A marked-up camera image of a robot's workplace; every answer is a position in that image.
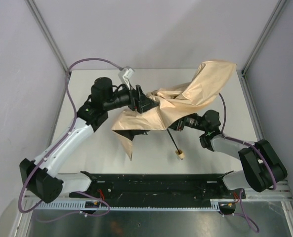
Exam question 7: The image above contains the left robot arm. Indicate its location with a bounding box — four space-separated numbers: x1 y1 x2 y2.
19 77 159 203

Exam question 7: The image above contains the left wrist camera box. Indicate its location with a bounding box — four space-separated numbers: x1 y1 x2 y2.
118 66 135 90

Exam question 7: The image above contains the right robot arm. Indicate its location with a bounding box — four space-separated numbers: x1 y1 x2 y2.
169 110 288 193

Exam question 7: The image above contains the beige folding umbrella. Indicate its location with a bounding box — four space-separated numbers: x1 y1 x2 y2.
112 60 237 158

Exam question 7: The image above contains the aluminium corner post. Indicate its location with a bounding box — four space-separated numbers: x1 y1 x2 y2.
24 0 68 73
241 0 290 75

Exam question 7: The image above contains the left aluminium corner post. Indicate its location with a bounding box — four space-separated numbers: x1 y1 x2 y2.
24 0 68 73

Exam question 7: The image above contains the grey slotted cable duct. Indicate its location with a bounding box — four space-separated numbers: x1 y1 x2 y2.
32 198 236 213

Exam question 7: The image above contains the right aluminium corner post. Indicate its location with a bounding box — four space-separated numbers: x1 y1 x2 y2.
241 0 290 75

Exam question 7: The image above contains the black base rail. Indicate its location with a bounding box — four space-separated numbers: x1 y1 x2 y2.
69 173 247 208

